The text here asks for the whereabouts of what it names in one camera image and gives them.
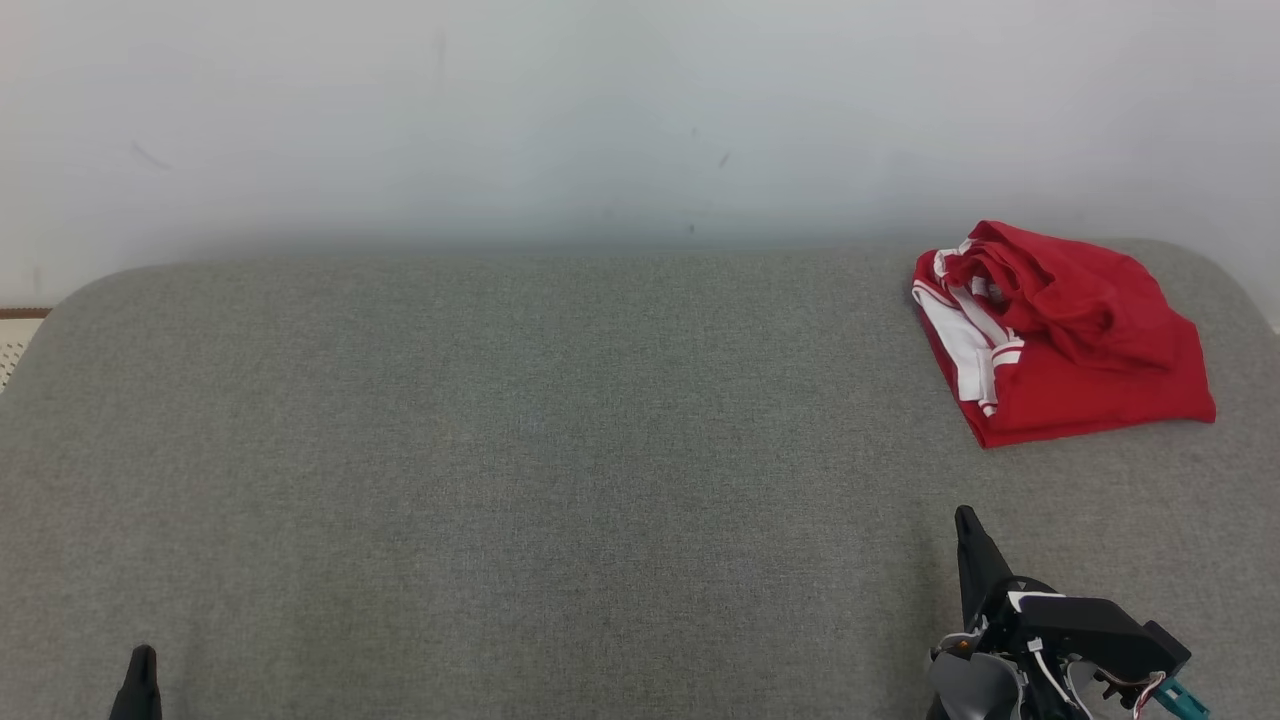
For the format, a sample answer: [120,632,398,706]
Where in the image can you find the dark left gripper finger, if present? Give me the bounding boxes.
[107,644,164,720]

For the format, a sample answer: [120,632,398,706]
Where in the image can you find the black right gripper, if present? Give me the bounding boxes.
[954,504,1153,683]

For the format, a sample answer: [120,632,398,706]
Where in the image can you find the red shorts with white stripe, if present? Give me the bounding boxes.
[932,219,1183,377]

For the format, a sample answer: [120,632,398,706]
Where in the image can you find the white laundry basket brown rim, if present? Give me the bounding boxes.
[0,306,53,396]

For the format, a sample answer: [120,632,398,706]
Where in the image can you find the thin white red wires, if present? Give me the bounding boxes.
[1024,638,1169,720]

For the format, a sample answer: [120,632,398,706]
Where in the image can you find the black cable with teal connector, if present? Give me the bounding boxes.
[1154,678,1213,720]

